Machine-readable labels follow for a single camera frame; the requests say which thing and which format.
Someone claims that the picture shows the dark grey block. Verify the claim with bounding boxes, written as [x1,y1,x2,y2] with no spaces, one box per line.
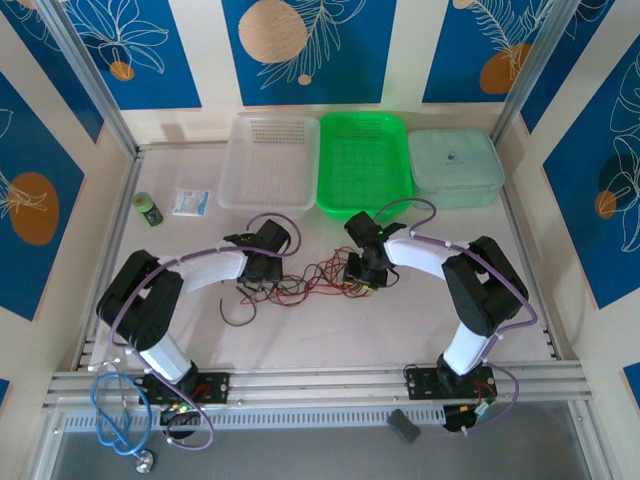
[387,408,422,445]

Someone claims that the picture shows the pale green lidded container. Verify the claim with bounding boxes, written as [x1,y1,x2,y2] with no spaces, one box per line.
[407,128,506,210]

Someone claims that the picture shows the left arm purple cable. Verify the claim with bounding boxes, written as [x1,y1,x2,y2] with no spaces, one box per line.
[108,213,303,449]

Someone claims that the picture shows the green plastic basket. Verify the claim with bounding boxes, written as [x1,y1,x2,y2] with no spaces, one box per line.
[315,111,415,222]

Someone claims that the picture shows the aluminium side rail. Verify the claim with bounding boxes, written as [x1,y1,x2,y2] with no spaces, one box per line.
[501,191,565,362]
[74,148,147,372]

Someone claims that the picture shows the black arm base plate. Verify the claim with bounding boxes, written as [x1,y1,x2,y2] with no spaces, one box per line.
[402,366,499,402]
[135,371,232,406]

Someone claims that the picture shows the blue cable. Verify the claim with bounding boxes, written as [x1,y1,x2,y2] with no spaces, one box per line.
[89,372,154,457]

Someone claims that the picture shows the aluminium corner post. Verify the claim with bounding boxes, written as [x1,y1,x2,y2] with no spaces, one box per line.
[37,0,141,158]
[491,0,577,147]

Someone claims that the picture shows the white blue sachet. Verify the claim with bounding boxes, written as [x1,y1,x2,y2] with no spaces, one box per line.
[170,187,214,217]

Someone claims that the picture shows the grey slotted cable duct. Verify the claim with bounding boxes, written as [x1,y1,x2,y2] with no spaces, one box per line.
[62,404,447,433]

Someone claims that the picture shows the clear plastic basket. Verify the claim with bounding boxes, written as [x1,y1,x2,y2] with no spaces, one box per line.
[217,115,321,222]

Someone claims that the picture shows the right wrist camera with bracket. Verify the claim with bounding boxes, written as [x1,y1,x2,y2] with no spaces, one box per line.
[343,210,407,247]

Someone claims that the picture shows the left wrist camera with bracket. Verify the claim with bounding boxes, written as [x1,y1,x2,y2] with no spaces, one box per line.
[219,218,294,258]

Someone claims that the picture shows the black electronics box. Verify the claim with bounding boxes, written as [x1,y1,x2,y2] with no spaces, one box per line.
[442,400,499,436]
[159,402,204,434]

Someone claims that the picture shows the aluminium front rail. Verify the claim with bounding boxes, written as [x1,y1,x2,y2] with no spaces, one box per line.
[42,366,595,410]

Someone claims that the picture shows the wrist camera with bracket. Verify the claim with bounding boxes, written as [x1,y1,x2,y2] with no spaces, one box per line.
[343,210,407,247]
[219,218,294,258]

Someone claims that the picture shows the thin black cable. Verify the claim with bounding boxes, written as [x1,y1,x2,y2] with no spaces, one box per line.
[237,271,352,302]
[219,297,258,328]

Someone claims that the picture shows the small green capped bottle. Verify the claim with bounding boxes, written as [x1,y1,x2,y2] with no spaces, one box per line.
[131,190,165,227]

